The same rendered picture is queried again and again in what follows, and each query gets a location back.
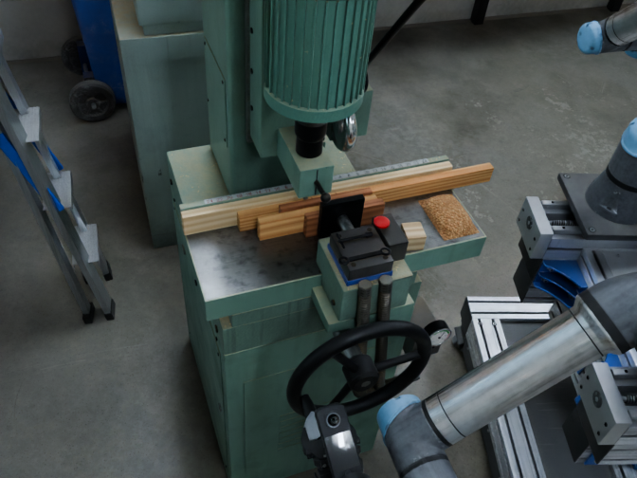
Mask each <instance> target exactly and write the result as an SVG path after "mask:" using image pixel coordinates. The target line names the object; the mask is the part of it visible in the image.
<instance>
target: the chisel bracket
mask: <svg viewBox="0 0 637 478"><path fill-rule="evenodd" d="M296 138H297V136H296V135H295V126H290V127H283V128H279V129H278V145H277V156H278V158H279V160H280V162H281V164H282V166H283V168H284V170H285V172H286V174H287V176H288V178H289V180H290V182H291V184H292V186H293V188H294V190H295V192H296V194H297V197H298V198H302V197H307V196H312V195H317V194H320V193H319V190H318V189H317V187H316V186H315V184H314V182H315V181H317V180H318V182H319V183H320V185H321V186H322V188H323V189H324V191H325V192H326V193H329V192H330V191H331V190H332V183H333V175H334V167H335V165H334V163H333V161H332V160H331V158H330V157H329V156H328V154H327V152H326V150H325V149H324V147H323V146H322V153H321V155H320V156H318V157H314V158H306V157H302V156H300V155H298V154H297V152H296Z"/></svg>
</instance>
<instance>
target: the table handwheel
mask: <svg viewBox="0 0 637 478"><path fill-rule="evenodd" d="M333 335H334V337H333V338H331V339H330V340H327V341H326V342H324V343H323V344H322V345H321V346H319V347H318V348H317V349H315V350H314V351H313V352H312V353H310V354H309V355H308V356H307V357H306V358H305V359H304V360H303V361H302V362H301V363H300V364H299V366H298V367H297V368H296V369H295V371H294V372H293V374H292V376H291V378H290V379H289V381H288V385H287V389H286V396H287V401H288V403H289V405H290V407H291V408H292V409H293V410H294V411H295V412H296V413H297V414H299V415H301V416H304V413H303V409H302V406H301V401H300V397H301V396H302V394H301V393H302V388H303V386H304V384H305V382H306V381H307V379H308V378H309V377H310V376H311V375H312V374H313V373H314V372H315V371H316V370H317V369H318V368H319V367H320V366H321V365H322V364H323V363H325V362H326V361H327V360H329V359H334V360H336V361H337V362H339V363H340V364H342V365H343V367H342V372H343V374H344V376H345V378H346V380H347V382H346V383H345V385H344V386H343V387H342V389H341V390H340V391H339V392H338V394H337V395H336V396H335V397H334V398H333V399H332V401H331V402H330V403H329V404H332V403H335V402H338V403H340V402H341V401H342V400H343V399H344V398H345V397H346V396H347V394H348V393H350V392H351V391H352V390H353V391H357V392H362V391H366V390H368V389H370V388H372V387H373V386H374V385H375V384H376V382H377V380H378V379H379V373H378V372H381V371H383V370H386V369H389V368H392V367H393V366H396V365H399V364H402V363H406V362H409V361H411V363H410V365H409V366H408V367H407V368H406V369H405V370H404V371H403V372H402V373H401V374H400V375H399V376H398V377H396V378H395V379H394V380H392V381H391V382H390V383H388V384H387V385H385V386H383V387H382V388H380V389H378V390H376V391H374V392H372V393H370V394H368V395H365V396H362V397H361V398H358V399H355V400H352V401H348V402H344V403H340V404H342V405H343V406H344V407H345V409H346V413H347V415H348V416H351V415H355V414H360V413H363V412H365V411H368V410H369V409H372V408H374V407H376V406H378V405H380V404H382V403H384V402H386V401H388V400H389V399H391V398H393V397H394V396H396V395H398V394H399V393H401V392H402V391H403V390H405V389H406V388H407V387H408V386H409V385H411V383H412V382H413V381H414V380H415V379H416V378H418V377H419V375H420V374H421V373H422V372H423V370H424V369H425V367H426V366H427V364H428V361H429V359H430V356H431V351H432V343H431V339H430V337H429V334H428V332H427V331H426V330H425V329H424V328H422V327H421V326H419V325H418V324H415V323H413V322H407V321H397V320H390V321H380V322H371V323H367V324H363V325H360V326H358V327H355V328H353V329H351V328H348V329H344V330H340V331H336V332H333ZM391 336H400V337H406V338H410V339H412V340H414V341H415V342H416V344H417V350H415V351H412V352H409V353H406V354H404V355H401V356H398V357H395V358H389V359H386V360H382V361H379V362H376V363H373V360H372V358H371V357H370V356H369V355H364V354H362V352H361V350H360V348H359V346H358V345H359V344H360V343H362V342H364V341H367V340H374V339H378V338H383V337H391ZM340 352H341V353H340ZM329 404H328V405H329Z"/></svg>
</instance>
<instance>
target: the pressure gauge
mask: <svg viewBox="0 0 637 478"><path fill-rule="evenodd" d="M424 329H425V330H426V331H427V332H428V334H429V337H430V339H431V343H432V346H437V345H440V344H442V343H444V342H445V341H447V340H448V339H449V338H450V337H451V334H452V331H451V330H450V329H449V327H448V325H447V324H446V322H445V321H443V320H438V321H434V322H431V323H429V324H428V325H427V326H426V327H425V328H424ZM444 332H445V333H444ZM441 336H442V337H441ZM439 337H441V338H440V339H438V338H439Z"/></svg>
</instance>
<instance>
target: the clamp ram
mask: <svg viewBox="0 0 637 478"><path fill-rule="evenodd" d="M364 202H365V197H364V195H363V194H358V195H353V196H347V197H342V198H338V199H333V200H331V201H330V202H328V203H323V202H320V206H319V216H318V238H319V239H320V238H325V237H330V235H331V233H334V232H338V231H343V230H351V229H355V228H360V225H361V219H362V213H363V208H364Z"/></svg>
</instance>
